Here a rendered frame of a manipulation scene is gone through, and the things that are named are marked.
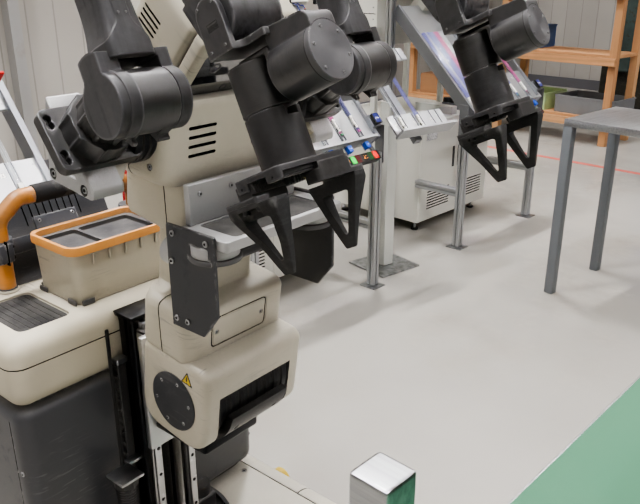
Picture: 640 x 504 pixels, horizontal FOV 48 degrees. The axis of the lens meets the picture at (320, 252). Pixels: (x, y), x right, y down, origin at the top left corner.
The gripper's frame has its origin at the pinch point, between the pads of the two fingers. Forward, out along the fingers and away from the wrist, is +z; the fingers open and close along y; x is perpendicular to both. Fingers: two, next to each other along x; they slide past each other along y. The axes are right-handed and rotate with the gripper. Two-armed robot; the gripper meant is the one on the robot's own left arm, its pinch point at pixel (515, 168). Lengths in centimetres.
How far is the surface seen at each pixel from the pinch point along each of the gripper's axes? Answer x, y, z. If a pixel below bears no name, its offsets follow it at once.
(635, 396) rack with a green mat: -16.2, -22.2, 26.2
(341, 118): 143, 146, -34
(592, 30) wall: 276, 835, -88
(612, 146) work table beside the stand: 78, 247, 17
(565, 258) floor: 121, 254, 66
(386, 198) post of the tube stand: 164, 184, 5
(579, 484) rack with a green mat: -17, -40, 27
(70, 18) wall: 390, 207, -184
